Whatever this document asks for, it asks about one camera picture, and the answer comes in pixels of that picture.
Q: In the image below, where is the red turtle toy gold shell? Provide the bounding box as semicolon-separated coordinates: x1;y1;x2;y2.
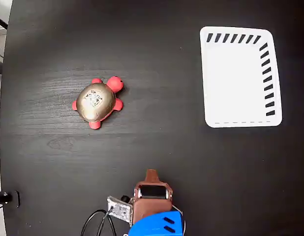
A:
72;76;125;130

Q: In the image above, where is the white rectangular tray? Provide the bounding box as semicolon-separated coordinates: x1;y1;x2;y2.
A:
199;26;283;129

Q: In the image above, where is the black table clamp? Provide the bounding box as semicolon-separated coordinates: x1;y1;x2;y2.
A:
0;190;21;217

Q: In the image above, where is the black bar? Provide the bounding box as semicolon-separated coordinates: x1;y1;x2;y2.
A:
0;14;9;30

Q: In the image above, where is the bare circuit board camera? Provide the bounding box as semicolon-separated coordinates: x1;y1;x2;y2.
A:
107;195;134;227

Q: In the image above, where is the black cable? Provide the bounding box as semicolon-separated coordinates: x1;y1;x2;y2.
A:
80;209;117;236

